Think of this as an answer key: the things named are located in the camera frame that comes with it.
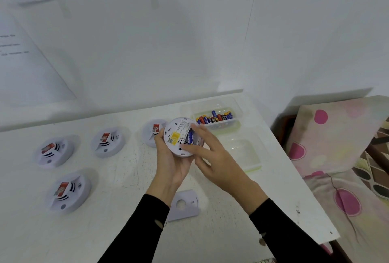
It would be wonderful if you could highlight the person's right hand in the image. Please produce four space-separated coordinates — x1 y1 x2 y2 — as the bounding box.
181 124 259 204

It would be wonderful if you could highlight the pink dotted pillow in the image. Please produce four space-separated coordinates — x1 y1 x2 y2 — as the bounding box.
285 95 389 178

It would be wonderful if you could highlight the person's left forearm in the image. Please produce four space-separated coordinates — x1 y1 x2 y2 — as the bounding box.
97 184 180 263

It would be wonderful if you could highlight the mounting plate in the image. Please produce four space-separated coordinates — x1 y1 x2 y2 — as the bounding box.
166 189 201 222

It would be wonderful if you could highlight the white round smoke detector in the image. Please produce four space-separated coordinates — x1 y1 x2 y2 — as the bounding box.
91 128 126 158
141 119 168 148
45 172 92 214
35 137 75 169
163 117 205 158

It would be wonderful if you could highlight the person's right forearm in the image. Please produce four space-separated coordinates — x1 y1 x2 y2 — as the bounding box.
242 182 335 263

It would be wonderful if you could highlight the pink dotted bedsheet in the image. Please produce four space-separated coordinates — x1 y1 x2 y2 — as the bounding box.
304 168 389 263

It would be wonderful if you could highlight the clear plastic container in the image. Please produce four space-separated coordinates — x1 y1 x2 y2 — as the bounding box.
180 97 244 136
217 133 263 173

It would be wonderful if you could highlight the person's left hand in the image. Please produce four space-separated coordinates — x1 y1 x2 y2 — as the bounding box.
150 134 195 193

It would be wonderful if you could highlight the white paper with text lines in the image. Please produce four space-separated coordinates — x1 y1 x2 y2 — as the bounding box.
0 10 77 104

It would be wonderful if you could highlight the brown patterned cloth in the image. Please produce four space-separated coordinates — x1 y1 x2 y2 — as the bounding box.
352 117 389 201

